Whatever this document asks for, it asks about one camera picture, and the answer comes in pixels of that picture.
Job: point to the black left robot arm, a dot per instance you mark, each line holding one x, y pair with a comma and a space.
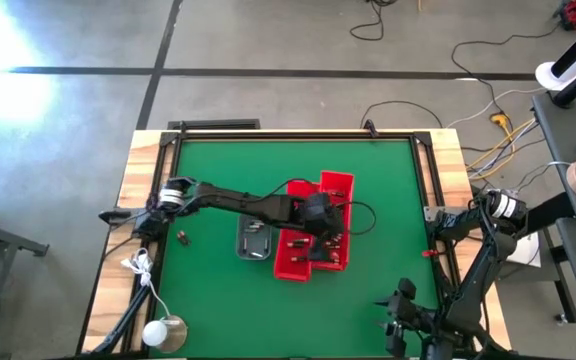
243, 202

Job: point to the grey plastic tray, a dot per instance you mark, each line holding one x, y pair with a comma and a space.
253, 245

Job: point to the black diagonal beam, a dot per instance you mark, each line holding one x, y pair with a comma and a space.
548, 212

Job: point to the green table mat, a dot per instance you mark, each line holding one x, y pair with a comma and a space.
268, 310

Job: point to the white box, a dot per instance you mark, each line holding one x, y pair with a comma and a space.
528, 252

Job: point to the grey side table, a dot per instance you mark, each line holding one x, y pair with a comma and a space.
558, 125

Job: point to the flat black bar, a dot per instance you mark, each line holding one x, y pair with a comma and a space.
213, 123

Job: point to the black diagonal brace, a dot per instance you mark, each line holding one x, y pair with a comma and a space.
125, 317

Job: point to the small silver battery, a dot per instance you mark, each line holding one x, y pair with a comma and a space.
255, 254

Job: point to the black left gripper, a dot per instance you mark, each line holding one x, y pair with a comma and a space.
324, 215

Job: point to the round metal base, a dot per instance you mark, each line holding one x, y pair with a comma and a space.
178, 335

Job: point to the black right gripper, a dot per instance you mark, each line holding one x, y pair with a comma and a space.
413, 322

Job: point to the red plastic storage bin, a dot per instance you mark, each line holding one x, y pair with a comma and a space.
345, 185
288, 270

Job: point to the white ball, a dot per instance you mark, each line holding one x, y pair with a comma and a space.
154, 334

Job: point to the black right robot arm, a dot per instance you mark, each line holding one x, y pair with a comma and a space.
483, 265

